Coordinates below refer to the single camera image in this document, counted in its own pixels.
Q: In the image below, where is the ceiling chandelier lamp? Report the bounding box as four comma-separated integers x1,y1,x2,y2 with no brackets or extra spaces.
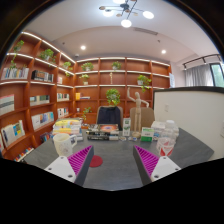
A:
99,0,154,28

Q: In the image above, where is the stack of dark books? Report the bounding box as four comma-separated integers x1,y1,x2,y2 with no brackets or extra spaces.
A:
86,124,119,140

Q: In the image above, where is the white window curtain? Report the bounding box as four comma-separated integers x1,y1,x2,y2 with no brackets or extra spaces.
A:
185,64,213,87

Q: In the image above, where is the clear plastic water bottle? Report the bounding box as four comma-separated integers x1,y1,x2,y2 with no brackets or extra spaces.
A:
156,120,179,156

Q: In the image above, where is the dark office chair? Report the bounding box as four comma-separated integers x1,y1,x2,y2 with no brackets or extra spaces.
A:
96,106,123,130

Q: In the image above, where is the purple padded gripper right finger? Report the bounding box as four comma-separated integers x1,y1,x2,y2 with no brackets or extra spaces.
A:
133,145,180,185

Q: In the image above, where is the tall green white carton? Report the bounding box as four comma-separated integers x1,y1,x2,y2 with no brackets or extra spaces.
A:
123,118,131,136

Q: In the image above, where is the white partition board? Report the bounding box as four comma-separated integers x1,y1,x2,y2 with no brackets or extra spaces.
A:
153,86,224,159

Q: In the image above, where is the red round coaster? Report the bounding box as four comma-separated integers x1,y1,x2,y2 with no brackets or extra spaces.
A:
90,155,103,168

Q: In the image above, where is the stack of colourful books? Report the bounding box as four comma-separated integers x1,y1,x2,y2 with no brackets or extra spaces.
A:
52,118,83,141

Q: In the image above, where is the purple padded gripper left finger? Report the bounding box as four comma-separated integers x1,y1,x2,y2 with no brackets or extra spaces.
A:
45,145,94,186

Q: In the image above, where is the potted green plant centre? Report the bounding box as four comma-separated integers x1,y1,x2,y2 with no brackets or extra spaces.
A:
106,88,120,106

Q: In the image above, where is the wooden artist mannequin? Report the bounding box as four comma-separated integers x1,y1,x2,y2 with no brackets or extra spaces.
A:
127,89,149,138

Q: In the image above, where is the green white small box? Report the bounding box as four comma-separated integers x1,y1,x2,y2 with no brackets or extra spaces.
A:
140,127,154,142

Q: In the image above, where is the white ceramic mug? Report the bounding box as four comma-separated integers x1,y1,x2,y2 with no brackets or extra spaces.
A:
53,133,77,157

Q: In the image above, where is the white box behind bottle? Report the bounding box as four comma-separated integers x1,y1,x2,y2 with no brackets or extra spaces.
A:
151,121,165,140

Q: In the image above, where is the wooden wall bookshelf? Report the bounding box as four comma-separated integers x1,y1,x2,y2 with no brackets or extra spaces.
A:
0,32,171,160

